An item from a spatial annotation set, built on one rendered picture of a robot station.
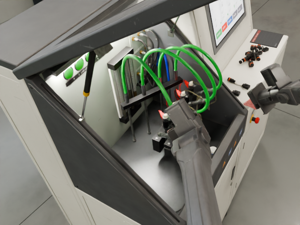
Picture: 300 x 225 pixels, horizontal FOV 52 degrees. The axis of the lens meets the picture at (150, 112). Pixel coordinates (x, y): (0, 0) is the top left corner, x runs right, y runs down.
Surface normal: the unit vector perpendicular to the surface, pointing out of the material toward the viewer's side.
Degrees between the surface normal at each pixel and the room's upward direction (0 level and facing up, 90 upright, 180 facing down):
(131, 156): 0
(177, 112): 54
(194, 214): 35
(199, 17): 76
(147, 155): 0
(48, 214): 0
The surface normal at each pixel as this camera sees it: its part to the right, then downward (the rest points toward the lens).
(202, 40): 0.80, 0.14
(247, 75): -0.09, -0.71
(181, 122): -0.29, 0.14
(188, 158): -0.60, -0.69
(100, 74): 0.85, 0.32
